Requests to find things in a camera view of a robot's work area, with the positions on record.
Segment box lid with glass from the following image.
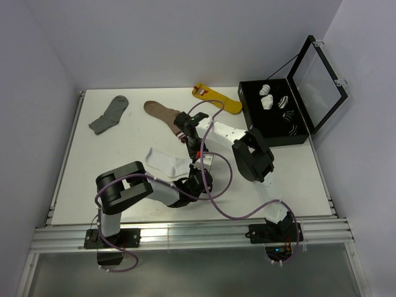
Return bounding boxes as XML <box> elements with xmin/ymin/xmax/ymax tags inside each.
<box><xmin>286</xmin><ymin>35</ymin><xmax>348</xmax><ymax>134</ymax></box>

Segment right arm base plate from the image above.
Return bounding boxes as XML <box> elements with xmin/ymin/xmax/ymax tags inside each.
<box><xmin>245</xmin><ymin>223</ymin><xmax>304</xmax><ymax>244</ymax></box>

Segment grey sock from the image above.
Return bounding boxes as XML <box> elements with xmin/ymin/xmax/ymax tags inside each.
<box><xmin>88</xmin><ymin>95</ymin><xmax>129</xmax><ymax>136</ymax></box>

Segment yellow sock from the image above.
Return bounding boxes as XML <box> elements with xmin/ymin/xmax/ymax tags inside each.
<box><xmin>192</xmin><ymin>83</ymin><xmax>243</xmax><ymax>114</ymax></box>

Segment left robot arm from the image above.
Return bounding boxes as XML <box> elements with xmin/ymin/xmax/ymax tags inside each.
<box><xmin>95</xmin><ymin>161</ymin><xmax>213</xmax><ymax>247</ymax></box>

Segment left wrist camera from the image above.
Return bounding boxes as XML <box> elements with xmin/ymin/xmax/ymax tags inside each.
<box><xmin>194</xmin><ymin>152</ymin><xmax>213</xmax><ymax>172</ymax></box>

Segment aluminium frame rail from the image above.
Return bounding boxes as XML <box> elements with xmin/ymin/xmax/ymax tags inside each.
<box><xmin>29</xmin><ymin>217</ymin><xmax>355</xmax><ymax>254</ymax></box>

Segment brown striped sock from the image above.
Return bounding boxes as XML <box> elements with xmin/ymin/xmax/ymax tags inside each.
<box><xmin>144</xmin><ymin>101</ymin><xmax>186</xmax><ymax>143</ymax></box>

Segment dark rolled sock lower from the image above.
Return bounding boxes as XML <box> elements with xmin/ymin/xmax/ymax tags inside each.
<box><xmin>288</xmin><ymin>124</ymin><xmax>298</xmax><ymax>136</ymax></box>

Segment dark striped rolled sock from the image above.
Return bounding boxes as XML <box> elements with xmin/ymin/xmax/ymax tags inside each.
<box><xmin>282</xmin><ymin>110</ymin><xmax>295</xmax><ymax>124</ymax></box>

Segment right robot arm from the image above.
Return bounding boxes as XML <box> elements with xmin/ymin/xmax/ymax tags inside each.
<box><xmin>174</xmin><ymin>112</ymin><xmax>297</xmax><ymax>241</ymax></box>

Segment white sock black stripes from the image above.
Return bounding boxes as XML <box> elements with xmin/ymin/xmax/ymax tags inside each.
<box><xmin>145</xmin><ymin>148</ymin><xmax>190</xmax><ymax>178</ymax></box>

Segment striped rolled sock upper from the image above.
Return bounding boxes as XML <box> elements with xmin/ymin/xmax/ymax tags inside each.
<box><xmin>278</xmin><ymin>96</ymin><xmax>288</xmax><ymax>109</ymax></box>

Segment white rolled sock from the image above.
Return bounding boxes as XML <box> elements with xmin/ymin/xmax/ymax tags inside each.
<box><xmin>259</xmin><ymin>84</ymin><xmax>271</xmax><ymax>97</ymax></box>

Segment black storage box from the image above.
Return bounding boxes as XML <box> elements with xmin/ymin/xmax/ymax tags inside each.
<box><xmin>238</xmin><ymin>79</ymin><xmax>308</xmax><ymax>147</ymax></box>

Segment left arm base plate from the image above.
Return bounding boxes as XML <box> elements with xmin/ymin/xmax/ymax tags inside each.
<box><xmin>84</xmin><ymin>228</ymin><xmax>140</xmax><ymax>249</ymax></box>

